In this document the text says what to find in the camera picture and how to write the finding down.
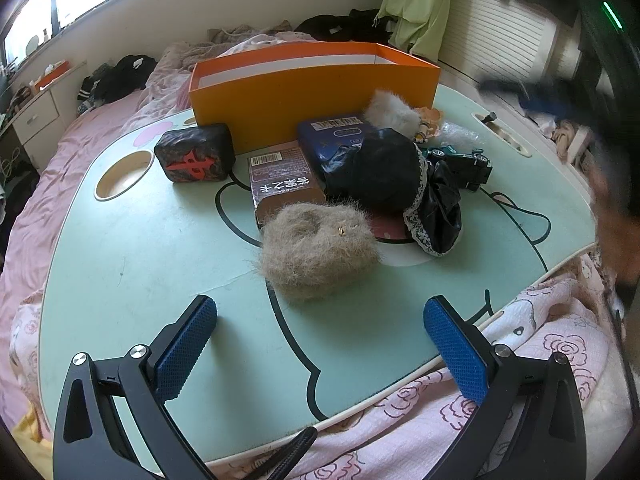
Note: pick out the black lace-trimmed garment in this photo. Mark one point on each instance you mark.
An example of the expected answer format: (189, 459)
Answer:
(385, 175)

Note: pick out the orange tissue box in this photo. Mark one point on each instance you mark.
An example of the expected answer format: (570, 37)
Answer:
(52, 77)

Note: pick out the black clothes pile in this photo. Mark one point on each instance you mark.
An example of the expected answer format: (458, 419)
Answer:
(120, 77)
(340, 25)

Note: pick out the orange cardboard box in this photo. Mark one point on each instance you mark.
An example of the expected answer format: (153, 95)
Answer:
(300, 105)

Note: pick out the crumpled beige cloth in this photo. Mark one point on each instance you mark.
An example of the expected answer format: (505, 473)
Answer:
(240, 35)

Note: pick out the white nightstand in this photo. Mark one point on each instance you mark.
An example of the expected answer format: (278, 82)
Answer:
(40, 115)

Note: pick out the dark green toy car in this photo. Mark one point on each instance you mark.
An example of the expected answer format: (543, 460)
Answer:
(465, 165)

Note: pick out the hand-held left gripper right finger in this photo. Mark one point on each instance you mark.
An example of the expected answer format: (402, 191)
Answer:
(455, 350)

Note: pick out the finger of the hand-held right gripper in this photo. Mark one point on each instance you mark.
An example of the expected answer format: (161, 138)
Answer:
(540, 97)

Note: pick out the black block with red mark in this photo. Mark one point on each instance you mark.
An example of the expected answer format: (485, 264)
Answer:
(195, 152)

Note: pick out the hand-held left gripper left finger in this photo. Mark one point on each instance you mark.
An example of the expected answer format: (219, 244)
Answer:
(185, 350)

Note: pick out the pink floral blanket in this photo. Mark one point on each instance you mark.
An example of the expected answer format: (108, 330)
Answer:
(550, 340)

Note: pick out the clear plastic wrap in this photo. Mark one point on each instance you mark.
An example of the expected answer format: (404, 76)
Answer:
(460, 134)

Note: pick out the small peach doll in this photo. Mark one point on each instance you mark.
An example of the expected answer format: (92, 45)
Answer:
(430, 120)

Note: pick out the scattered clothes heap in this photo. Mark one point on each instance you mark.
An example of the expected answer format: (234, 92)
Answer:
(565, 132)

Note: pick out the light green hanging garment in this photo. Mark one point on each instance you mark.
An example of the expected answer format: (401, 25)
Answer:
(415, 5)

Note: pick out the white furry ball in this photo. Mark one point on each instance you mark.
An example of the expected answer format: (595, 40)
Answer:
(392, 110)

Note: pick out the white slatted cabinet door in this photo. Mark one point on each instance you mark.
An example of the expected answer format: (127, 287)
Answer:
(500, 35)

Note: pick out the pink bed sheet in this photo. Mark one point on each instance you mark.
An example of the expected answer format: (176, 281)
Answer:
(50, 185)

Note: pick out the yellow cloth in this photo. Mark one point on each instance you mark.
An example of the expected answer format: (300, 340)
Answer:
(30, 425)

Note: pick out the brown printed carton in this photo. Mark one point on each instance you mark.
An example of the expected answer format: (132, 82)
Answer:
(285, 180)

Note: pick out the dark blue carton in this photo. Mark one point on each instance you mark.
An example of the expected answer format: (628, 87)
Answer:
(325, 140)

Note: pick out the mint green cartoon lap desktop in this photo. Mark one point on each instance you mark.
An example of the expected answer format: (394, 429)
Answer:
(150, 260)

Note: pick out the beige furry pouch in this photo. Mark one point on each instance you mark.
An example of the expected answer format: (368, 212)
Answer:
(310, 255)

